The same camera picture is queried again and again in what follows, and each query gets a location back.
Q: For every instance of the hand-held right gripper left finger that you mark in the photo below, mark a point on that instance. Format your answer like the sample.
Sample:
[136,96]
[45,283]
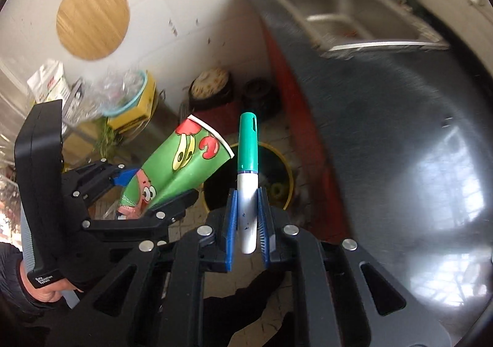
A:
[231,231]

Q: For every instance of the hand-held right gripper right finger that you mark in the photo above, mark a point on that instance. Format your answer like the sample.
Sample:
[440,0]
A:
[264,231]

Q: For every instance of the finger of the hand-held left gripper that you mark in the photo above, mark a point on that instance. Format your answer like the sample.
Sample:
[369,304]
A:
[154,218]
[100,177]

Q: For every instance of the green cartoon paper cup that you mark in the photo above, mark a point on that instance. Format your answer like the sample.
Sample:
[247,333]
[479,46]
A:
[185,162]

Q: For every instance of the black trash bin yellow rim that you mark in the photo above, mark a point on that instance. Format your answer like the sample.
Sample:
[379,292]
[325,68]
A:
[275,162]

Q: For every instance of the white marker with green cap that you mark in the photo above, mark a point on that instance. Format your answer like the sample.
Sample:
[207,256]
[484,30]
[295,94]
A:
[246,150]

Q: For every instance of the person's left forearm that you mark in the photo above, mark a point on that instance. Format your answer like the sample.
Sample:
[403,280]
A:
[11,277]

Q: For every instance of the person's left hand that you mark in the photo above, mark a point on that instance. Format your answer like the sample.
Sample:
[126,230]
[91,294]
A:
[42,290]

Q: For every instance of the green vegetables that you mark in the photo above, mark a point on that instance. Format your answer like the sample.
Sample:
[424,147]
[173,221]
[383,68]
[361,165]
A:
[106,139]

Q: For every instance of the yellow cardboard box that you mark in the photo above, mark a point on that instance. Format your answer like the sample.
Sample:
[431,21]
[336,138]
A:
[136,112]

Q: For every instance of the clear plastic bag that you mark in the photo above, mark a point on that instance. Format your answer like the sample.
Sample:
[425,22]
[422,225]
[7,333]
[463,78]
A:
[104,94]

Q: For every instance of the white printed bag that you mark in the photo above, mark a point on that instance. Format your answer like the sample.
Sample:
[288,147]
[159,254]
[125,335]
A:
[48,81]

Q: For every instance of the black pot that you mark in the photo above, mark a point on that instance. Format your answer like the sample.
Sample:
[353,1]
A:
[260,94]

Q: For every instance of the pot with patterned lid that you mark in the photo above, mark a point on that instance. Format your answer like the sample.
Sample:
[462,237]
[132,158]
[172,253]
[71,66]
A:
[212,87]

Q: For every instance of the round wooden board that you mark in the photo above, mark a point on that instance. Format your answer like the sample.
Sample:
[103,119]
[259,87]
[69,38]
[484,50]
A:
[92,17]

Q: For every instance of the steel sink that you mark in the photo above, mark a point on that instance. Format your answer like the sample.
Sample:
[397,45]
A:
[346,12]

